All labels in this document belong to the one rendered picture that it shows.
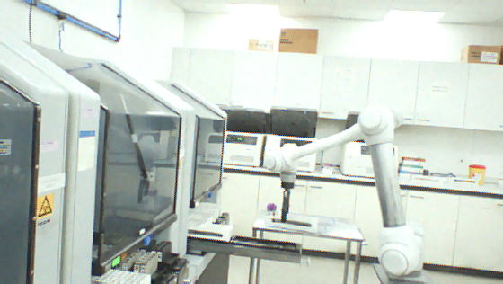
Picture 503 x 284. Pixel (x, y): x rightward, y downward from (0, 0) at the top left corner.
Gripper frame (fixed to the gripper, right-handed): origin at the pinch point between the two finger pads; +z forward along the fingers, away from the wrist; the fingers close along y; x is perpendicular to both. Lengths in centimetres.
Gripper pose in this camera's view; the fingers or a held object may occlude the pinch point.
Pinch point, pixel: (285, 217)
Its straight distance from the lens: 226.8
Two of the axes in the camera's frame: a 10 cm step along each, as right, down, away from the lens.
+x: -9.8, -0.8, 2.0
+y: 2.0, -0.4, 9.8
